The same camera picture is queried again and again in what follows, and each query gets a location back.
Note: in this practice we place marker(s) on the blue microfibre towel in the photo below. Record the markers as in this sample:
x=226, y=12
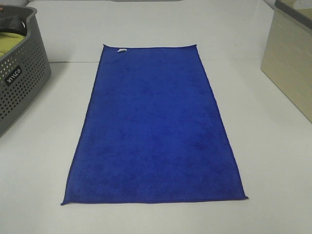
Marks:
x=153, y=123

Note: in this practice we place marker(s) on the grey perforated plastic basket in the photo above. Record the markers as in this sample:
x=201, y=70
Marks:
x=24, y=70

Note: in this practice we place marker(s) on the beige bin with grey rim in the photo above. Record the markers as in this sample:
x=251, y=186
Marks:
x=287, y=59

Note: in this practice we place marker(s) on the black cloth in basket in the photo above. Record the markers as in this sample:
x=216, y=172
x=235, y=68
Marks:
x=13, y=24

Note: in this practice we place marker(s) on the green towel in basket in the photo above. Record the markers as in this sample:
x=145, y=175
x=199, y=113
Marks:
x=8, y=41

